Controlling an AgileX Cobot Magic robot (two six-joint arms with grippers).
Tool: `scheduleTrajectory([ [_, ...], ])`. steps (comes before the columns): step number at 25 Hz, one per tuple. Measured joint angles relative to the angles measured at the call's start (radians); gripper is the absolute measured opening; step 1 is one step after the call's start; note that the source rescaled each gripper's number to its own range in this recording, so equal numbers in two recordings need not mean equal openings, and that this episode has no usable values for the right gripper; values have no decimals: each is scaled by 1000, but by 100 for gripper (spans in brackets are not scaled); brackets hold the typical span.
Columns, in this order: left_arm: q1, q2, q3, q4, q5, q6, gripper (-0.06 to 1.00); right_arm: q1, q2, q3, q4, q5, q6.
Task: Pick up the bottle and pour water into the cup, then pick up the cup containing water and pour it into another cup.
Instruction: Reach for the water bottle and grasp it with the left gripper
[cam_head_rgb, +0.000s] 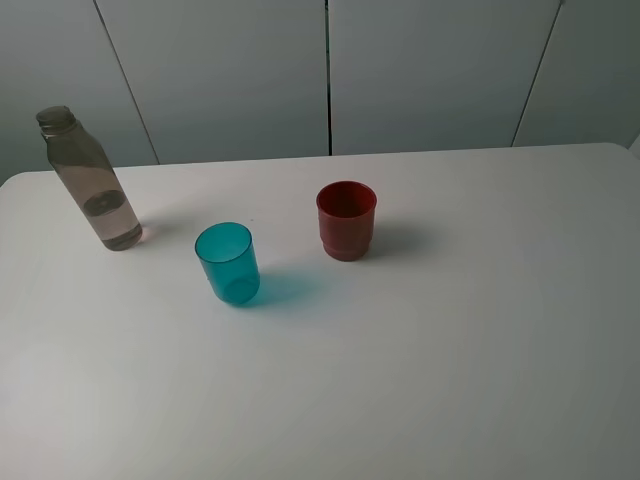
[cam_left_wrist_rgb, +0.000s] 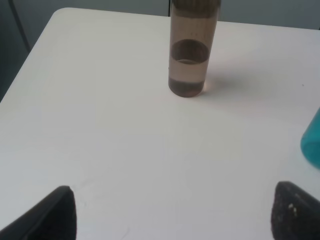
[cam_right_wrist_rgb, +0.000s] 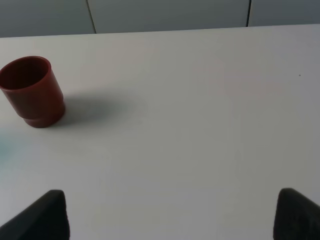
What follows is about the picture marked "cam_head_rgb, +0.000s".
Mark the teal translucent plastic cup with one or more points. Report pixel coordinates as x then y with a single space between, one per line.
226 253

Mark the smoky translucent plastic bottle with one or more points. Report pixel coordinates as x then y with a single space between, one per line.
82 165

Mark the red plastic cup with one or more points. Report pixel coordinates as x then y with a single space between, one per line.
346 214

